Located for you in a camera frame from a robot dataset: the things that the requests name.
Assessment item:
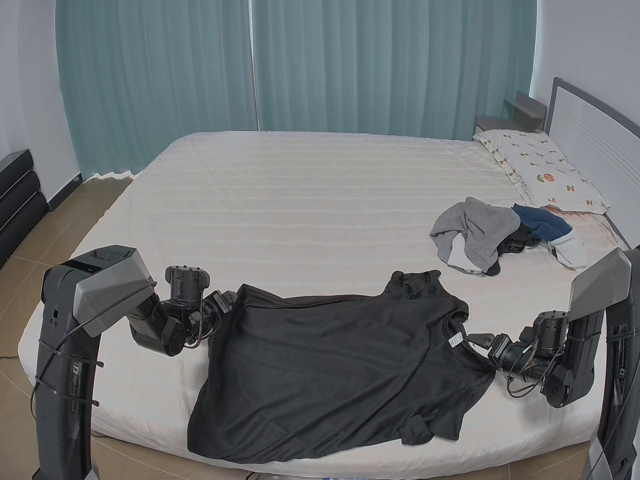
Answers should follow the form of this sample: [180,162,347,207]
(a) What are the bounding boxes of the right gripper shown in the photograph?
[467,334,521,373]

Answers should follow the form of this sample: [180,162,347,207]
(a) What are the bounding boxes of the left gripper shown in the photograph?
[202,290,240,321]

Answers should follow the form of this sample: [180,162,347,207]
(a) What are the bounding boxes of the black T-shirt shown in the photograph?
[187,269,497,465]

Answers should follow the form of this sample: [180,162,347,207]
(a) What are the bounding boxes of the pile of clothes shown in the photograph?
[430,197,587,277]

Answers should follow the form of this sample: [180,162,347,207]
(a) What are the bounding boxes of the bed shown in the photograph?
[17,77,640,476]

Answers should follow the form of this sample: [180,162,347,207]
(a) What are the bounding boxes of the white printed pillow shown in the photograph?
[472,129,610,215]

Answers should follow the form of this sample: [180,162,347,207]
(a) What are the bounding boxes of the black chest of drawers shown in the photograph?
[0,150,51,269]

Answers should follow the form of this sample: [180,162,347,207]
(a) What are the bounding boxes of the grey bedside table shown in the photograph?
[474,91,547,134]

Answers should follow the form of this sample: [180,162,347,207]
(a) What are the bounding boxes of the blue-green curtain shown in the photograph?
[250,0,538,141]
[55,0,258,179]

